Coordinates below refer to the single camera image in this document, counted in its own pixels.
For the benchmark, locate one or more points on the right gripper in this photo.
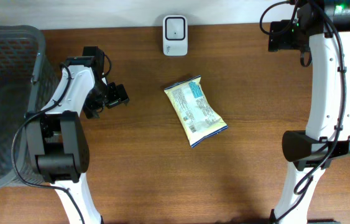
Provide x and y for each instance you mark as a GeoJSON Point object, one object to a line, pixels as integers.
{"type": "Point", "coordinates": [277, 40]}

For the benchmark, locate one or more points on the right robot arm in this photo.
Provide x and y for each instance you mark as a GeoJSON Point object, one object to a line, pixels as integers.
{"type": "Point", "coordinates": [320, 30]}

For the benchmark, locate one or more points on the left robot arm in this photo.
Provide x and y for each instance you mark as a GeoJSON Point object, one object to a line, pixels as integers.
{"type": "Point", "coordinates": [57, 145]}

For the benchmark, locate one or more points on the white barcode scanner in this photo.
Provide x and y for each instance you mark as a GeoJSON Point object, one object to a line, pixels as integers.
{"type": "Point", "coordinates": [175, 35]}

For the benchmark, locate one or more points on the yellow chips bag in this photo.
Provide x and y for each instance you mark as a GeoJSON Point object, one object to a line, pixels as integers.
{"type": "Point", "coordinates": [196, 115]}

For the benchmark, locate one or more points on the grey plastic basket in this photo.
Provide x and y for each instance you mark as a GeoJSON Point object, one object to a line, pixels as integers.
{"type": "Point", "coordinates": [27, 83]}

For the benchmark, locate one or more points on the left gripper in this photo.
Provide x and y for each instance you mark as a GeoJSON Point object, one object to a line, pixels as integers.
{"type": "Point", "coordinates": [117, 94]}

